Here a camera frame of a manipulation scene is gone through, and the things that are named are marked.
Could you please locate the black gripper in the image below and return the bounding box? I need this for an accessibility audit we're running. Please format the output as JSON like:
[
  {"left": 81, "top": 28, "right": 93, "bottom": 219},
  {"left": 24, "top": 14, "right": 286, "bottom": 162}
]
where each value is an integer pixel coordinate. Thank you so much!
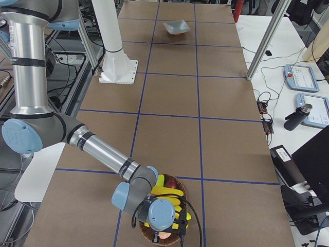
[{"left": 151, "top": 209, "right": 188, "bottom": 243}]

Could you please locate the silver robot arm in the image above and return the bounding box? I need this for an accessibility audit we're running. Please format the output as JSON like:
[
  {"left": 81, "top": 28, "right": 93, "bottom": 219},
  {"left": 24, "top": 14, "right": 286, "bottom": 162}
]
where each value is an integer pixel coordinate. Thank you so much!
[{"left": 1, "top": 1, "right": 188, "bottom": 242}]

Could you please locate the brown wicker basket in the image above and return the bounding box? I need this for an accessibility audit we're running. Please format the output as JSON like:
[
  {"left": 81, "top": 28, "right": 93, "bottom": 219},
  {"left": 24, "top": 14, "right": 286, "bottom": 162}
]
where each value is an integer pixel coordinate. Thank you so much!
[{"left": 138, "top": 174, "right": 187, "bottom": 246}]

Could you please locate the grey square plate orange rim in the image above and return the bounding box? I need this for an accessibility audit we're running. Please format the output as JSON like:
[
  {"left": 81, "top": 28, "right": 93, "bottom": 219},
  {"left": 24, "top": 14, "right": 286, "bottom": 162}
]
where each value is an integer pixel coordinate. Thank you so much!
[{"left": 163, "top": 20, "right": 190, "bottom": 36}]

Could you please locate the yellow banana lower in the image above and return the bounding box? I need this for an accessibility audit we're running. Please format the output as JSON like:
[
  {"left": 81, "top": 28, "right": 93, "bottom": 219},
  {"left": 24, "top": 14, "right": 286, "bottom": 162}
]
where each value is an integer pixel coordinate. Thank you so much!
[{"left": 141, "top": 206, "right": 192, "bottom": 230}]

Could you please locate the yellow banana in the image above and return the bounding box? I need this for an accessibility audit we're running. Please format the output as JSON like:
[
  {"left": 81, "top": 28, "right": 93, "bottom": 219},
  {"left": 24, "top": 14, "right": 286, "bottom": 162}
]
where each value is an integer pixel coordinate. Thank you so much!
[
  {"left": 151, "top": 186, "right": 184, "bottom": 197},
  {"left": 157, "top": 197, "right": 181, "bottom": 206},
  {"left": 141, "top": 206, "right": 192, "bottom": 230}
]

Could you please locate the yellow banana middle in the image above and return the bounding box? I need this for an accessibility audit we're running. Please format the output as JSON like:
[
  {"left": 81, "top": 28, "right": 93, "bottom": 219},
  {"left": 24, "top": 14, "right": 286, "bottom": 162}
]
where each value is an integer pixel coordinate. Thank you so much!
[{"left": 157, "top": 197, "right": 181, "bottom": 206}]

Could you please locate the pink peach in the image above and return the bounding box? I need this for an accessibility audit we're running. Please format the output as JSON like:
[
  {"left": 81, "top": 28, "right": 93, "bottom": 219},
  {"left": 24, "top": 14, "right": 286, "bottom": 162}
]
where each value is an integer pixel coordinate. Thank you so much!
[{"left": 158, "top": 232, "right": 172, "bottom": 239}]

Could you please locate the yellow banana upper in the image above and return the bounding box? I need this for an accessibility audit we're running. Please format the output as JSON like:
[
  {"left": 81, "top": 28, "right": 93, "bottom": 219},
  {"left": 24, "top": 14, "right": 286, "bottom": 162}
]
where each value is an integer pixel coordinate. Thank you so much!
[{"left": 151, "top": 186, "right": 184, "bottom": 197}]

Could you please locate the red apple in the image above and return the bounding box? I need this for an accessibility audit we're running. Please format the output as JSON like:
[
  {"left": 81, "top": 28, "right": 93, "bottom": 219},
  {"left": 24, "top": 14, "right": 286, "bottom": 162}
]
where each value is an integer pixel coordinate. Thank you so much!
[{"left": 164, "top": 179, "right": 177, "bottom": 189}]

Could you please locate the green pear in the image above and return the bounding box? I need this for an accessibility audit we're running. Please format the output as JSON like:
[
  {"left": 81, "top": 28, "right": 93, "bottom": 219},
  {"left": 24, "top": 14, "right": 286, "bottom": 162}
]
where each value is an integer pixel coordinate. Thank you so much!
[{"left": 155, "top": 174, "right": 165, "bottom": 187}]

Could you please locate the black computer box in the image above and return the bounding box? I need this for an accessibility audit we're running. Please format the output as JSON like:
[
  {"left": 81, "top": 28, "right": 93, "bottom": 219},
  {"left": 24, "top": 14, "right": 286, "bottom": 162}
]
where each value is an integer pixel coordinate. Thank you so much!
[{"left": 270, "top": 145, "right": 306, "bottom": 187}]

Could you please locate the orange circuit board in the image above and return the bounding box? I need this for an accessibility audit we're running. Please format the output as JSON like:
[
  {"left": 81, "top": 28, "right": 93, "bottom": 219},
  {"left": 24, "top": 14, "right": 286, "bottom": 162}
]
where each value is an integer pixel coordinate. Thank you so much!
[{"left": 257, "top": 100, "right": 274, "bottom": 135}]

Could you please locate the black monitor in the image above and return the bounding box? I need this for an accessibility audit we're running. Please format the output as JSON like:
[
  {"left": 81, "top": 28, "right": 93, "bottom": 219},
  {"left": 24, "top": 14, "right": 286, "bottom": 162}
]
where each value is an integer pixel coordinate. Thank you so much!
[{"left": 292, "top": 127, "right": 328, "bottom": 203}]

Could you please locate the white curved panel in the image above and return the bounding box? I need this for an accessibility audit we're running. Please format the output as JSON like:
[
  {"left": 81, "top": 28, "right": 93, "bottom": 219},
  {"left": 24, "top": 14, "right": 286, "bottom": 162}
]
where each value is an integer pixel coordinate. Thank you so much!
[{"left": 14, "top": 143, "right": 65, "bottom": 202}]

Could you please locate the blue teach pendant near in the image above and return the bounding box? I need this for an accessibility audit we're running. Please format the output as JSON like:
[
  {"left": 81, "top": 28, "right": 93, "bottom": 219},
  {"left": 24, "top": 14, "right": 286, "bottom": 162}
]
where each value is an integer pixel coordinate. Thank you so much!
[{"left": 296, "top": 93, "right": 328, "bottom": 129}]

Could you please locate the blue teach pendant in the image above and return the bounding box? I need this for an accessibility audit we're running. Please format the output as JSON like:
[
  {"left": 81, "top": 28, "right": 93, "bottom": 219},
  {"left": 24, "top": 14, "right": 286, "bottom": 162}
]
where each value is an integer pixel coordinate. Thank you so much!
[
  {"left": 296, "top": 93, "right": 328, "bottom": 129},
  {"left": 284, "top": 64, "right": 320, "bottom": 93}
]

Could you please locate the blue teach pendant far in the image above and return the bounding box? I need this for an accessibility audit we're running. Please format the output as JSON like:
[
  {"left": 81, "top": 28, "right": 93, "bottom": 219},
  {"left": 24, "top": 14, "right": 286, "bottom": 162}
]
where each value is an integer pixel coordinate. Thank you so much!
[{"left": 284, "top": 64, "right": 320, "bottom": 93}]

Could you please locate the black small box on table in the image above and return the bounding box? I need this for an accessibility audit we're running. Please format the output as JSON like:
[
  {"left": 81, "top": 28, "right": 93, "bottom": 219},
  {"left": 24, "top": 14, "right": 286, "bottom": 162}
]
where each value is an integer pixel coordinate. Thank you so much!
[{"left": 265, "top": 50, "right": 272, "bottom": 56}]

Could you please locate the red cylinder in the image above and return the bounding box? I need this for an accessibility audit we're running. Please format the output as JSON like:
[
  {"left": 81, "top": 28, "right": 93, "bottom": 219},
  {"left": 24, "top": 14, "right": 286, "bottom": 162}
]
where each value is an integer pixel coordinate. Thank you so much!
[{"left": 233, "top": 0, "right": 244, "bottom": 23}]

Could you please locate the white camera mast pedestal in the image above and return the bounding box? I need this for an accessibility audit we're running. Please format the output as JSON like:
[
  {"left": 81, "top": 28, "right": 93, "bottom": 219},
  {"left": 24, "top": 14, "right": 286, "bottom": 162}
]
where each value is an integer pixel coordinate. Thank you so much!
[{"left": 92, "top": 0, "right": 138, "bottom": 85}]

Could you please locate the aluminium frame post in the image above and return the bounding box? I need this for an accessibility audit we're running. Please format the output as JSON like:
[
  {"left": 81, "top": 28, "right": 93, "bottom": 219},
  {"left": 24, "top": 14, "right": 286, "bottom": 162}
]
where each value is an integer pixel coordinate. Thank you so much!
[{"left": 246, "top": 0, "right": 291, "bottom": 81}]

